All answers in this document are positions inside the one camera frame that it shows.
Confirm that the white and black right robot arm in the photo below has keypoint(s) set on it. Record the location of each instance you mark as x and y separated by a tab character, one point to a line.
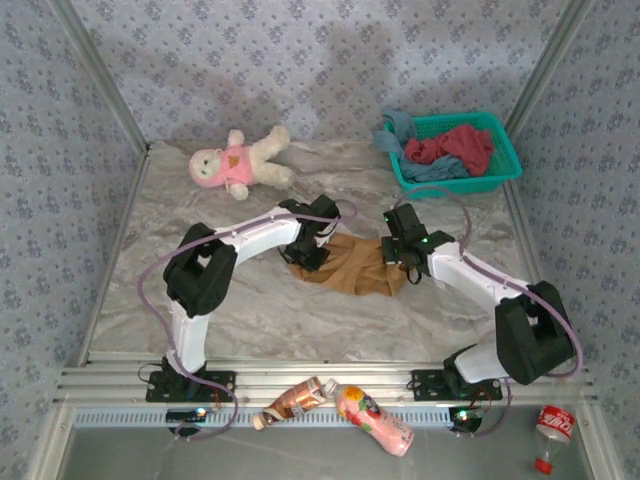
475	280

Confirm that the teal plastic basket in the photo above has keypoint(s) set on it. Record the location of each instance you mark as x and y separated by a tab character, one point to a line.
505	150

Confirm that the brown drink bottle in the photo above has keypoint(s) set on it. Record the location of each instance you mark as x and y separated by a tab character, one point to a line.
295	400

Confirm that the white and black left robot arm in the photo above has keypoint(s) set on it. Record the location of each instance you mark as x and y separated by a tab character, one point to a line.
260	235

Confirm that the pink drink bottle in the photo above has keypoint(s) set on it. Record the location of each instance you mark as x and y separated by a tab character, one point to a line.
380	425

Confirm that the aluminium frame post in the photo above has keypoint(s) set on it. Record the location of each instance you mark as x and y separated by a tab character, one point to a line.
100	75
550	60

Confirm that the brown tank top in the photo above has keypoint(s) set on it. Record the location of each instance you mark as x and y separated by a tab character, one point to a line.
350	272

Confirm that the small circuit board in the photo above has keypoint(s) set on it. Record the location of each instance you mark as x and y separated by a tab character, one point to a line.
465	417
185	415

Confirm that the blue tank top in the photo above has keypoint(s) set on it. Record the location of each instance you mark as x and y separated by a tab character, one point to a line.
387	142

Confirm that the white teddy bear pink hoodie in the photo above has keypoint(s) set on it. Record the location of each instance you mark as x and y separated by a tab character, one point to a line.
260	165

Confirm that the aluminium frame leg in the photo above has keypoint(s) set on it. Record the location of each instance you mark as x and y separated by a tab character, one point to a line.
602	450
50	445

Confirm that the red tank top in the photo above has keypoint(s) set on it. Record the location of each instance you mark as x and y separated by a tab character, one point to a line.
470	145

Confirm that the aluminium mounting rail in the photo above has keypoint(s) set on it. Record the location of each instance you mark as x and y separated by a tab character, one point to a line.
350	372

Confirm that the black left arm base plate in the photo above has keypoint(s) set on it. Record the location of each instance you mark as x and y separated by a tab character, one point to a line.
222	380

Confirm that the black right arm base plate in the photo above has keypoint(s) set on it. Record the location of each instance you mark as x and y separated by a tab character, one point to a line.
425	385

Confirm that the empty cola bottle red cap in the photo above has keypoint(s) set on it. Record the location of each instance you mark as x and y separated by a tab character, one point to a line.
555	425

